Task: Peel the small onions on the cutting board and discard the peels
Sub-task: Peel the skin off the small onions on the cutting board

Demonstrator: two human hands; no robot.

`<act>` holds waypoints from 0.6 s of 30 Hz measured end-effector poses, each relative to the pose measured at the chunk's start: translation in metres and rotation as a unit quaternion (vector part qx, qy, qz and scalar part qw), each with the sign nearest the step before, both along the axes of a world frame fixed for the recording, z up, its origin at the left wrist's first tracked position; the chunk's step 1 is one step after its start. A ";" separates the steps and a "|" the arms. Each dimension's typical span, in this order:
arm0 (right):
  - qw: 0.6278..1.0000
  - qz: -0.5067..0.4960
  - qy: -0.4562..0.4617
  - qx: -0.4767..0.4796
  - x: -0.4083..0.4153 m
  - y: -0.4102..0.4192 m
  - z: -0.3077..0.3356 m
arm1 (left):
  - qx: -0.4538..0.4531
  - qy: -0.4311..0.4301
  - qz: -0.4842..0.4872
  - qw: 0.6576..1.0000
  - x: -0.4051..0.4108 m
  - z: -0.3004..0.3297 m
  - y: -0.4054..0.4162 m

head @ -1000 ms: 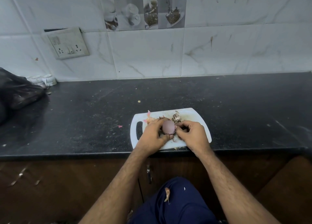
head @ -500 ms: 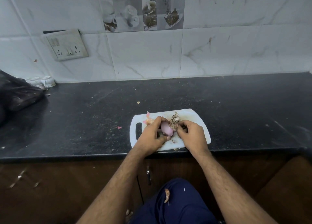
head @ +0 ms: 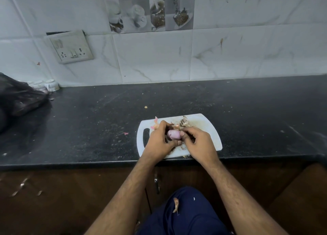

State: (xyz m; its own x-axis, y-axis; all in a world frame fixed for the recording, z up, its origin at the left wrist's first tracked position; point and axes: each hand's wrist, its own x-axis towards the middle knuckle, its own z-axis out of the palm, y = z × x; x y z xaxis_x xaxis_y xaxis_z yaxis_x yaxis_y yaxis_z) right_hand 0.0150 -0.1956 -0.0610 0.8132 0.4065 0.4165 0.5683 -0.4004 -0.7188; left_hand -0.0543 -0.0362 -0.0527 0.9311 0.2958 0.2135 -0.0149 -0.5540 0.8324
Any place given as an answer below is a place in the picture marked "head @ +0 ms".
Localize small red onion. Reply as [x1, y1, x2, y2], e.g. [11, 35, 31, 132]
[167, 129, 182, 141]

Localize long silver drawer handle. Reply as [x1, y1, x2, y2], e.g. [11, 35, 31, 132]
[10, 177, 29, 198]

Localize beige switch socket plate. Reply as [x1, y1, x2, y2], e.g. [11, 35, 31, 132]
[48, 30, 94, 64]

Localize white plastic cutting board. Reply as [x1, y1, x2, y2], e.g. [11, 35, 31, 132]
[136, 113, 223, 159]

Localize person's left hand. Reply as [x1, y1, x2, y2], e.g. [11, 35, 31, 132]
[142, 120, 182, 164]

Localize black plastic bag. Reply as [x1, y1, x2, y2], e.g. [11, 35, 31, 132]
[0, 73, 49, 133]

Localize person's right forearm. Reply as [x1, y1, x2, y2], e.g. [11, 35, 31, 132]
[204, 160, 289, 235]

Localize person's navy shorts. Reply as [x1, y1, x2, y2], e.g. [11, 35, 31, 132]
[137, 186, 230, 235]

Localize printed decorative wall tile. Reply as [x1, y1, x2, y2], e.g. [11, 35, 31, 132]
[101, 0, 196, 33]

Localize person's left forearm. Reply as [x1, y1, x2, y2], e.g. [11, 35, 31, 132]
[84, 154, 160, 235]

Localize person's right hand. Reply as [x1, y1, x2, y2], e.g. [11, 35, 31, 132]
[180, 126, 220, 169]

